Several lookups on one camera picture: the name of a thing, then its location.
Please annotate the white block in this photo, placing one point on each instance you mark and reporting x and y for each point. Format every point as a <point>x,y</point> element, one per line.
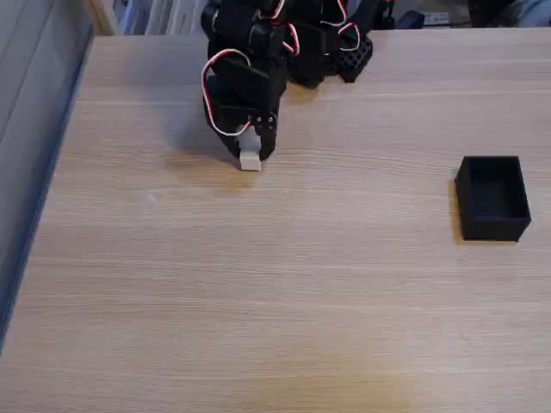
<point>250,161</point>

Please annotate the black open box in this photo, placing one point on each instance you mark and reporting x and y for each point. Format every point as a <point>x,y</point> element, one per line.
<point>495,202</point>

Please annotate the pale hanging curtain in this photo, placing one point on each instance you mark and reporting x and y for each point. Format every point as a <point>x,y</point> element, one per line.
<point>172,16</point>

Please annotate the blue object with white label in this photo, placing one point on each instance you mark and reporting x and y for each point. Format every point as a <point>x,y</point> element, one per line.
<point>413,19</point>

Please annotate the blue grey fabric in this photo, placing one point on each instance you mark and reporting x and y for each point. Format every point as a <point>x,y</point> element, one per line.
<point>531,12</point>

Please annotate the wooden post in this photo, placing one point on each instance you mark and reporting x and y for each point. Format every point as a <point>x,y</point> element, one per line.
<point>101,16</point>

